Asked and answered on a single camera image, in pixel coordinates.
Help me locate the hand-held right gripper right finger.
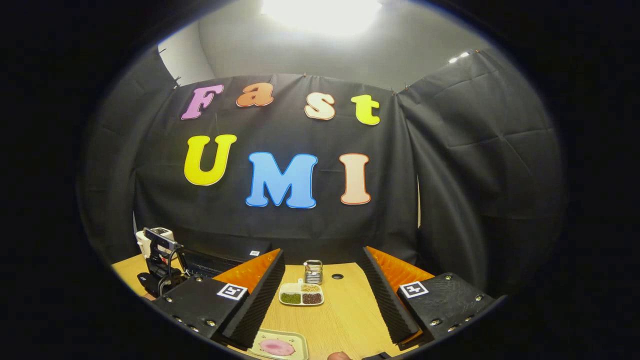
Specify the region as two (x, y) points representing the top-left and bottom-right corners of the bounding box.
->
(362, 245), (501, 347)

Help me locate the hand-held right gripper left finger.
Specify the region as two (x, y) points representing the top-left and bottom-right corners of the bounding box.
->
(151, 248), (286, 350)

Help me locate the cream baking tray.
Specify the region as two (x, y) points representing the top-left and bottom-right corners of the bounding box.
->
(248, 328), (310, 360)

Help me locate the pink ham slice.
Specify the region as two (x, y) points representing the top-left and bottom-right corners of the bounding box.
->
(259, 338), (296, 357)

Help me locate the black electric oven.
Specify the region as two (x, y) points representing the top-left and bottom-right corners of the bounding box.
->
(177, 242), (273, 282)

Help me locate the white toaster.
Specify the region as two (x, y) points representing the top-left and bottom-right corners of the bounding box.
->
(135, 227), (176, 259)

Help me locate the white divided bean dish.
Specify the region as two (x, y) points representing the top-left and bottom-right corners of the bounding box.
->
(278, 279), (325, 306)

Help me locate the black backdrop cloth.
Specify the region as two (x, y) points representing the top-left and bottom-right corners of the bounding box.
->
(75, 45), (568, 296)

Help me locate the ceiling light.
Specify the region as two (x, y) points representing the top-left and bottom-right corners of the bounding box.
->
(260, 0), (383, 37)

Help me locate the metal wire holder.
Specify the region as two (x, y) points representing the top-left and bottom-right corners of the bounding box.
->
(303, 259), (324, 285)

